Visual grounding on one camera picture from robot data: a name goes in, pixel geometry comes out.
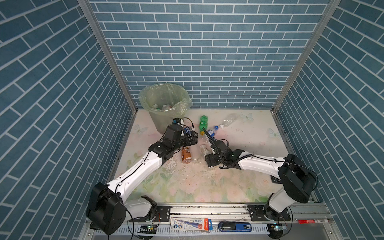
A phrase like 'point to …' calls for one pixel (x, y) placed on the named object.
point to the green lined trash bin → (165, 102)
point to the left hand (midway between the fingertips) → (193, 135)
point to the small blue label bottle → (211, 133)
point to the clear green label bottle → (204, 150)
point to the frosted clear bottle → (196, 156)
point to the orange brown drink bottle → (186, 156)
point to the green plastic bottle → (203, 123)
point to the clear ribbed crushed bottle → (229, 120)
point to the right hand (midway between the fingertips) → (209, 155)
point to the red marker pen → (312, 221)
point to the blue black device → (234, 226)
